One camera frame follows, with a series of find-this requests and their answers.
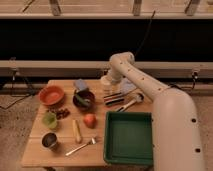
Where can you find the white cup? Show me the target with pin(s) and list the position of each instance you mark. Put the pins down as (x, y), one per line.
(106, 85)

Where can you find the metal cup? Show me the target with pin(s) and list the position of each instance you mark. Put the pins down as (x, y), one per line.
(50, 141)

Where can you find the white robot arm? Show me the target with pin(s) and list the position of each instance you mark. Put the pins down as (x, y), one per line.
(175, 128)

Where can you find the blue cloth right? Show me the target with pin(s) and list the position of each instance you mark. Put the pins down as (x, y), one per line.
(126, 86)

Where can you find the blue cloth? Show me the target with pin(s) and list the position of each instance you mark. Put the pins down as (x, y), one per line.
(126, 86)
(80, 85)

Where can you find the dark brown bowl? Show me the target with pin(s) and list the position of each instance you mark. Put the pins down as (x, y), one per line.
(87, 95)

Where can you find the blue cloth left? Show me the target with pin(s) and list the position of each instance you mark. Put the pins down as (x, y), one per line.
(80, 85)

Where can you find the green vegetable in bowl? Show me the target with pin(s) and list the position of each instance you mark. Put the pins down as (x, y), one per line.
(82, 101)

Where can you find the red apple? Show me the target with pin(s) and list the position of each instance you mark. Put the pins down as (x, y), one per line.
(90, 120)

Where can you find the brown grape cluster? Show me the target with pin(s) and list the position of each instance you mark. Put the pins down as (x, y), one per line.
(60, 113)

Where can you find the green plastic tray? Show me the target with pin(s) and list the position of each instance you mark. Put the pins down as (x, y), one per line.
(128, 138)

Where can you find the orange bowl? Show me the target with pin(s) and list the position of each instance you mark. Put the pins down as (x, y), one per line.
(51, 95)

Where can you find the yellow corn cob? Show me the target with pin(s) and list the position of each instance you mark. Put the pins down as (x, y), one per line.
(76, 131)

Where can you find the metal fork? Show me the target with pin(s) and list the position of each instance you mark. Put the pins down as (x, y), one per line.
(92, 141)

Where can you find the wooden table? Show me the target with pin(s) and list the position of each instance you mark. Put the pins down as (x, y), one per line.
(90, 137)

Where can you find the green plastic cup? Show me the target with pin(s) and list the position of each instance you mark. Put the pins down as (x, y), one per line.
(50, 120)

